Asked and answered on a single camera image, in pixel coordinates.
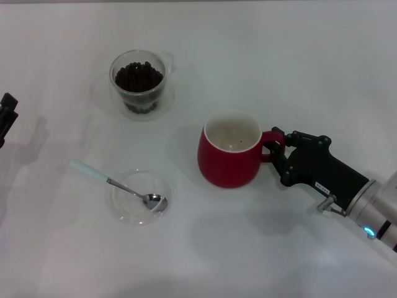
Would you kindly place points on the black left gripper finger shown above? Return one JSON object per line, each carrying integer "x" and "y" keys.
{"x": 7, "y": 125}
{"x": 8, "y": 100}

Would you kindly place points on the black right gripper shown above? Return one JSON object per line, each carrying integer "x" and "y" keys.
{"x": 319, "y": 169}

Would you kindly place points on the red ceramic mug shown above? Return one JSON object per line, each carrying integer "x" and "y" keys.
{"x": 226, "y": 169}

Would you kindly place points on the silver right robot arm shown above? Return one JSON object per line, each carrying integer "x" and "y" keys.
{"x": 376, "y": 208}

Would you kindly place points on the double-walled glass cup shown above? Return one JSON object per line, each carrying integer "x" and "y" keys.
{"x": 118, "y": 97}

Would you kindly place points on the coffee bean pile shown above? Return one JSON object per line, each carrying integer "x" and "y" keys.
{"x": 139, "y": 79}

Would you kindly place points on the glass saucer under cup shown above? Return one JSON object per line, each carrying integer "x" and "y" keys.
{"x": 167, "y": 102}

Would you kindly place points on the clear glass saucer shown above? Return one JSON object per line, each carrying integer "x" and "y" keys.
{"x": 130, "y": 211}

